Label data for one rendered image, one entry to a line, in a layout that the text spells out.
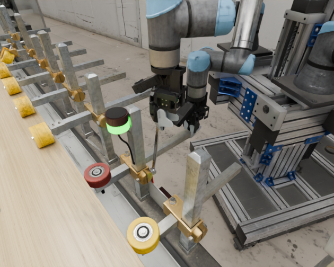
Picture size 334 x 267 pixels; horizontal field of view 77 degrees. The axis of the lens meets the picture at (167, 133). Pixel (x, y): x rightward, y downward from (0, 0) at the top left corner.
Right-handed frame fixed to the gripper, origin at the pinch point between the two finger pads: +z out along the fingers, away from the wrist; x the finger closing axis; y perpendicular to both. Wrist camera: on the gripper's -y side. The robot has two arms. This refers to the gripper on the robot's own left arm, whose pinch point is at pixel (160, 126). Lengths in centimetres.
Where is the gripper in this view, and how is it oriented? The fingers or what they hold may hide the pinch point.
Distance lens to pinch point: 66.1
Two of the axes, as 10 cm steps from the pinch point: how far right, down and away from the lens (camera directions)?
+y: 8.7, 2.9, -3.9
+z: 0.1, 7.8, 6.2
